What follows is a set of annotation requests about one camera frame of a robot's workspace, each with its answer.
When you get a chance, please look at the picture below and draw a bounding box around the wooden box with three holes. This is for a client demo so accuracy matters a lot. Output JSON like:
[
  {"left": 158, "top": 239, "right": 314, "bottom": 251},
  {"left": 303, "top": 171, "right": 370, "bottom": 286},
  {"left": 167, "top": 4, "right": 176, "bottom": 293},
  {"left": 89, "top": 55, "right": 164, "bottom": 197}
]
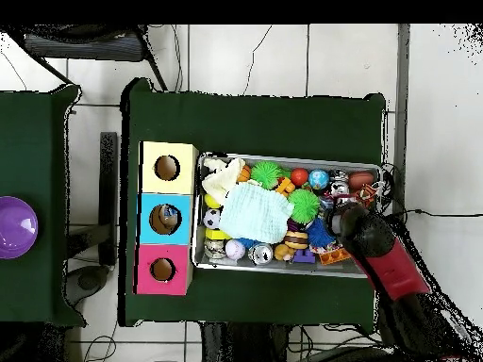
[{"left": 132, "top": 140, "right": 200, "bottom": 296}]

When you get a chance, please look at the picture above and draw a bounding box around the silver mesh bin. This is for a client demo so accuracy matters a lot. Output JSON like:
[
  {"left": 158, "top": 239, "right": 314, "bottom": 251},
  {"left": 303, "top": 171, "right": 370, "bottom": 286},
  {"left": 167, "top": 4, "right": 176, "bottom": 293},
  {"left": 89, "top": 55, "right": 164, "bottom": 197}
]
[{"left": 191, "top": 152, "right": 382, "bottom": 279}]

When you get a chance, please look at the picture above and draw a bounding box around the black chair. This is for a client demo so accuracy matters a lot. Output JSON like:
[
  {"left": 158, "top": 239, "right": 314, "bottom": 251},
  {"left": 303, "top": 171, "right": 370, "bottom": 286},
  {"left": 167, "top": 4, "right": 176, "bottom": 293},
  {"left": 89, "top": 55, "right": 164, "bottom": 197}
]
[{"left": 7, "top": 24, "right": 169, "bottom": 91}]

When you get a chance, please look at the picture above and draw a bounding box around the green spiky rubber ball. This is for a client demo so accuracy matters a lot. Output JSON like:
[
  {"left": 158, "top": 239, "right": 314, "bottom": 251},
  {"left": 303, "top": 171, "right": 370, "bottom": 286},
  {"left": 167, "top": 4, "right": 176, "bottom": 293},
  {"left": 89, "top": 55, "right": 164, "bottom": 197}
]
[
  {"left": 288, "top": 188, "right": 322, "bottom": 223},
  {"left": 250, "top": 160, "right": 283, "bottom": 190}
]

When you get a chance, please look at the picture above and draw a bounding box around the mint green cloth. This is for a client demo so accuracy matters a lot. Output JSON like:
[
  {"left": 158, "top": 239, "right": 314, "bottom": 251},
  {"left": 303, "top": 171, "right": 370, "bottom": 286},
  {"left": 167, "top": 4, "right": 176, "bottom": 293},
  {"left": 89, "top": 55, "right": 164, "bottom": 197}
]
[{"left": 218, "top": 181, "right": 295, "bottom": 245}]

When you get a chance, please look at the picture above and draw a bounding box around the crushed clear plastic bottle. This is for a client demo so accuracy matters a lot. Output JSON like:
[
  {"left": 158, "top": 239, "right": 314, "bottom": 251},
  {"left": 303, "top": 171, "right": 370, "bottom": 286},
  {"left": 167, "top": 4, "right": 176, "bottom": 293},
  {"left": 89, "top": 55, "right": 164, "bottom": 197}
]
[{"left": 158, "top": 205, "right": 181, "bottom": 231}]

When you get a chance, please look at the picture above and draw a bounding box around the black and white soccer ball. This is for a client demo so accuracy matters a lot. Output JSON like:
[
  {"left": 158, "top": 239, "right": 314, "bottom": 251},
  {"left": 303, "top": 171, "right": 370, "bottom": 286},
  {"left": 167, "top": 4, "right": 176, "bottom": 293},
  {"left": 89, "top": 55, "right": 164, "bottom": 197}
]
[{"left": 202, "top": 207, "right": 222, "bottom": 230}]

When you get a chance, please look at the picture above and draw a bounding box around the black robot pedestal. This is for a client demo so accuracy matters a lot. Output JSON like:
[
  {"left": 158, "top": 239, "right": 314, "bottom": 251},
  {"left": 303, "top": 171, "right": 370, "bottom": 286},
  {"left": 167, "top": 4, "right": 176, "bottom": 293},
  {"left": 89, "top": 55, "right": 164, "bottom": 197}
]
[{"left": 199, "top": 321, "right": 291, "bottom": 362}]

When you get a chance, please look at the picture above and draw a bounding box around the orange toy building block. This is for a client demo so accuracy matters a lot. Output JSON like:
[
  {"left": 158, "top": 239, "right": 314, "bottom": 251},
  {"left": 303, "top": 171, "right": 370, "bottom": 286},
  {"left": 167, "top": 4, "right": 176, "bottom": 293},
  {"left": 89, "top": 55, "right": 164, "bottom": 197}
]
[
  {"left": 275, "top": 176, "right": 296, "bottom": 197},
  {"left": 318, "top": 246, "right": 353, "bottom": 267}
]

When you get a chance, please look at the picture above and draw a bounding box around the dark green tablecloth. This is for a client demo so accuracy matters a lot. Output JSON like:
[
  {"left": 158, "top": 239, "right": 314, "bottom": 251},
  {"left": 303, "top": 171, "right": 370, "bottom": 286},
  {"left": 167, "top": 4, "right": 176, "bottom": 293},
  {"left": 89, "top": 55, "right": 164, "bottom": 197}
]
[
  {"left": 0, "top": 84, "right": 86, "bottom": 327},
  {"left": 119, "top": 76, "right": 387, "bottom": 327}
]

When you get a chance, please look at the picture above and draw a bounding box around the purple bowl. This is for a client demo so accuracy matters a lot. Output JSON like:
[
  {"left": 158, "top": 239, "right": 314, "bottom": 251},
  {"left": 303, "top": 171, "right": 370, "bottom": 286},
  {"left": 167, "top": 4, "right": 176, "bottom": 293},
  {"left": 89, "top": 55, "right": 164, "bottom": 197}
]
[{"left": 0, "top": 195, "right": 40, "bottom": 260}]

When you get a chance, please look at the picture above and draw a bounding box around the cream cloth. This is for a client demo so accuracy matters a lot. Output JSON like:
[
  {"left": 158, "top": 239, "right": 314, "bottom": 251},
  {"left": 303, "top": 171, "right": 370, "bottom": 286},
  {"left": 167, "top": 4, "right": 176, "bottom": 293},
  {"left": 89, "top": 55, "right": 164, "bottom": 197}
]
[{"left": 200, "top": 156, "right": 246, "bottom": 206}]

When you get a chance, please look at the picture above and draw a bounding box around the black power cable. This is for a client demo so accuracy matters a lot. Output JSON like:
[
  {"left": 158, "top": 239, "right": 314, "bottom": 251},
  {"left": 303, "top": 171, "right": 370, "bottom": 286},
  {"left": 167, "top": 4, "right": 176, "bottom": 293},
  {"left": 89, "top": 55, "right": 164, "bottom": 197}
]
[{"left": 381, "top": 207, "right": 483, "bottom": 224}]

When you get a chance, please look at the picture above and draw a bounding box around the blue spiky rubber ball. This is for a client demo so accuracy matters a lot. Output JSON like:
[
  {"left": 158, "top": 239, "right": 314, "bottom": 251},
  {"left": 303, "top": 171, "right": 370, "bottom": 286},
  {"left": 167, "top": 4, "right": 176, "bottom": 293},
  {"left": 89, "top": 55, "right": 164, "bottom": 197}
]
[{"left": 305, "top": 217, "right": 337, "bottom": 249}]

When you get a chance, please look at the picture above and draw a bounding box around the white toy baseball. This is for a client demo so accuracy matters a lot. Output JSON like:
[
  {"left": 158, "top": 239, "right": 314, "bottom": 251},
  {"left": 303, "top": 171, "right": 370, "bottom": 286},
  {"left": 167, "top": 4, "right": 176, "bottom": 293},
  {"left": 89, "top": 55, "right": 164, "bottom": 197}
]
[{"left": 225, "top": 239, "right": 246, "bottom": 261}]

